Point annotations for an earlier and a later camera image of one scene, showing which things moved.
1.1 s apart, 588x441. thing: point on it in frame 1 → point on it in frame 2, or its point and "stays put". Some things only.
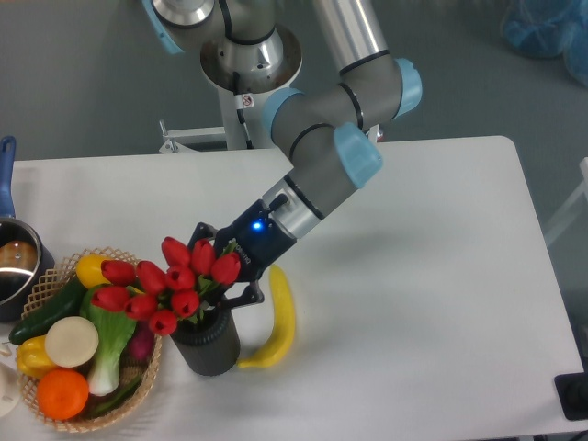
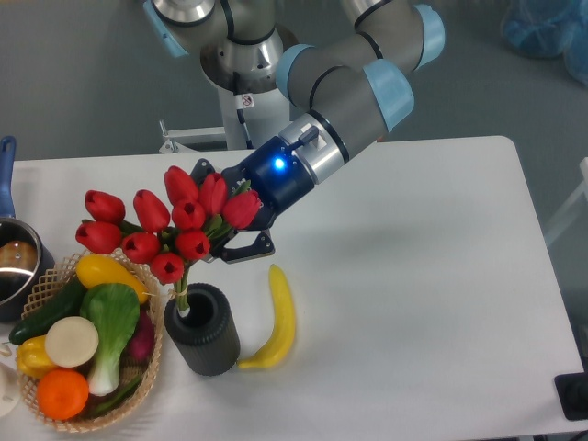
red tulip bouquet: x=147 y=291 → x=172 y=236
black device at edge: x=572 y=393 stays put
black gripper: x=258 y=240 → x=279 y=181
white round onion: x=72 y=341 stays put
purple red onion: x=138 y=351 stays put
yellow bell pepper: x=31 y=357 stays put
